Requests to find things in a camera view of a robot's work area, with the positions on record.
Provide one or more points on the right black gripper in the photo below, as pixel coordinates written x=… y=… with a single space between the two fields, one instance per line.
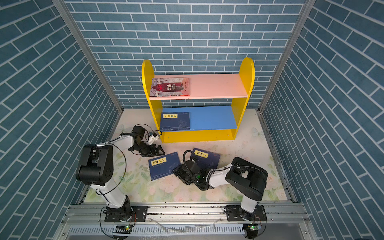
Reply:
x=179 y=172

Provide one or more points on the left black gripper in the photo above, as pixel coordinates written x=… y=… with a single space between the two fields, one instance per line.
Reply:
x=152 y=152

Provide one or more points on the navy book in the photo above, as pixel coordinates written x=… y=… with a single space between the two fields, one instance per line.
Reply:
x=205 y=159
x=171 y=122
x=163 y=166

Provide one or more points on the pink red cover book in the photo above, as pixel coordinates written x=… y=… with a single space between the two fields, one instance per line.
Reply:
x=170 y=87

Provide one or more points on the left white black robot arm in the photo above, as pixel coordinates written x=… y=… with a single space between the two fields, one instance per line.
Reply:
x=96 y=169

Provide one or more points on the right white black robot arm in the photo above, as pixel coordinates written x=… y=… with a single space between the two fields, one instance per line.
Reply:
x=247 y=178

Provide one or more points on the yellow pink blue bookshelf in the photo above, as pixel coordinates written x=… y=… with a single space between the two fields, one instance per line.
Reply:
x=208 y=123

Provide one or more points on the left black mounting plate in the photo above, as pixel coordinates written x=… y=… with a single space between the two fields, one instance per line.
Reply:
x=122 y=215

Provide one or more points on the black mounting plate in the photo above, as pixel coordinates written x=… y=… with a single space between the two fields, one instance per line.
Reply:
x=235 y=213
x=122 y=215

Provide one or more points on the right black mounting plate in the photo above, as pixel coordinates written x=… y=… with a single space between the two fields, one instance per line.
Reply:
x=235 y=213

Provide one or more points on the left green circuit board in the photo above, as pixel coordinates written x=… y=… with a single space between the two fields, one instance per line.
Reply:
x=123 y=230

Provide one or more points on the green circuit board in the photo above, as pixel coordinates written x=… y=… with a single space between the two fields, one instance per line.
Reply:
x=251 y=231
x=123 y=230

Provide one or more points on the right green circuit board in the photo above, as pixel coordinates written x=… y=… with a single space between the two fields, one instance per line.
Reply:
x=251 y=231

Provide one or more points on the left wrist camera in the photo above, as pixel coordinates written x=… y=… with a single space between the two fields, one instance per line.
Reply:
x=152 y=137

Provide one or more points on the white slotted cable duct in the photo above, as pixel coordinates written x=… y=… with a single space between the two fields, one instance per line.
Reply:
x=152 y=230

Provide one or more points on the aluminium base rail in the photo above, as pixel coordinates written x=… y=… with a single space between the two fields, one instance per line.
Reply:
x=285 y=220

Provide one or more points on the left aluminium corner post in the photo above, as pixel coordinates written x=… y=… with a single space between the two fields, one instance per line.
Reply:
x=75 y=31

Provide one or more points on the aluminium corner post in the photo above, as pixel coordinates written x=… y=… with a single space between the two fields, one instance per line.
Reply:
x=75 y=31
x=304 y=14

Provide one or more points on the right aluminium corner post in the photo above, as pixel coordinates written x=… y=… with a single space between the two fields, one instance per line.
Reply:
x=304 y=14

